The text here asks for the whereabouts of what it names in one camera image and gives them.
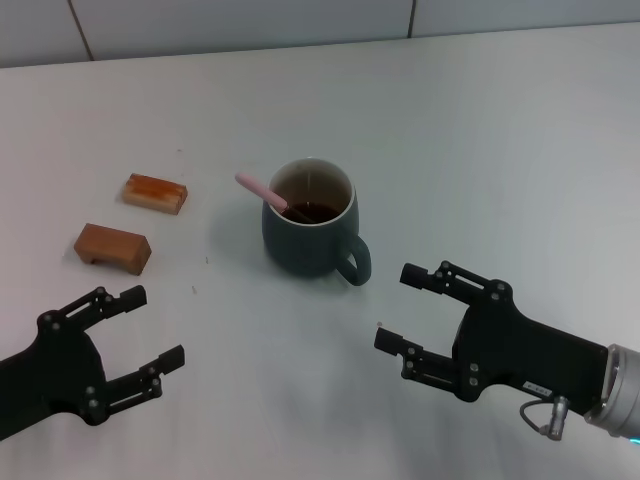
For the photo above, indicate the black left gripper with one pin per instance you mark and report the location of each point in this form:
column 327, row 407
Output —
column 60, row 370

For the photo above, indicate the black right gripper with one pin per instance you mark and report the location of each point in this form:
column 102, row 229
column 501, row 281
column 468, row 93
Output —
column 530, row 355

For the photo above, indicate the grey ceramic mug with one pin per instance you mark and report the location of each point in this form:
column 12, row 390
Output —
column 305, row 250

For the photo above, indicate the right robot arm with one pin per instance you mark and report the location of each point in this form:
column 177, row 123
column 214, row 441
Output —
column 622, row 395

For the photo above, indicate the dark brown wooden block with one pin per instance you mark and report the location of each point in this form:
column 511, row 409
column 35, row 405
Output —
column 115, row 245

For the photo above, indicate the dark coffee liquid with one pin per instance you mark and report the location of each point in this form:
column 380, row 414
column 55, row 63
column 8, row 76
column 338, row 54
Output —
column 325, row 211

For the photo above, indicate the light grooved wooden block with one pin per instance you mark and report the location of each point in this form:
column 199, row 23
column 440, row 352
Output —
column 155, row 195

